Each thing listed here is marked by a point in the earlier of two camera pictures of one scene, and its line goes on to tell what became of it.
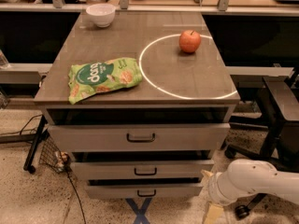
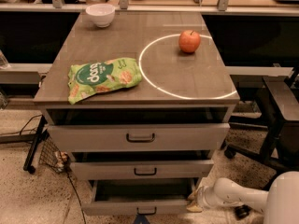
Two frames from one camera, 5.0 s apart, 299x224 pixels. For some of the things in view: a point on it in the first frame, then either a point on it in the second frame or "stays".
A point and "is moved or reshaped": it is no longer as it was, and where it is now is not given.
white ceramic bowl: [101, 14] stays
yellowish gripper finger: [206, 173] → [192, 196]
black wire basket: [51, 155] stays
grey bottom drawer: [143, 190] is moved or reshaped
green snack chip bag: [90, 77] stays
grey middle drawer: [140, 169] stays
